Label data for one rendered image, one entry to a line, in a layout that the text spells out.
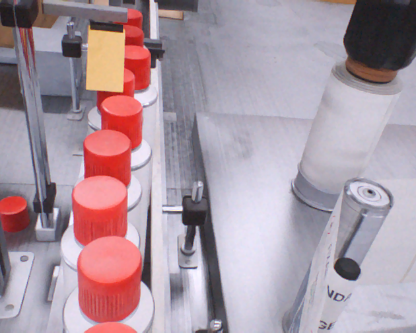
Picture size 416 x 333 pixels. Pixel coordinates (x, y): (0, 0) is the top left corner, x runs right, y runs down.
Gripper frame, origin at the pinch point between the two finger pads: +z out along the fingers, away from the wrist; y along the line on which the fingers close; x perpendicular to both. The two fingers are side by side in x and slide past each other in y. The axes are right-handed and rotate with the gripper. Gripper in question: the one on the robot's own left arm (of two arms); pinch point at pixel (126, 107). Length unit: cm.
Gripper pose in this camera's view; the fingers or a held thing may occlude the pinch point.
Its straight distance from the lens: 63.7
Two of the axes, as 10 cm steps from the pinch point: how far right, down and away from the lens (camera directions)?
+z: -0.3, 10.0, -0.1
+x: -1.8, 0.1, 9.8
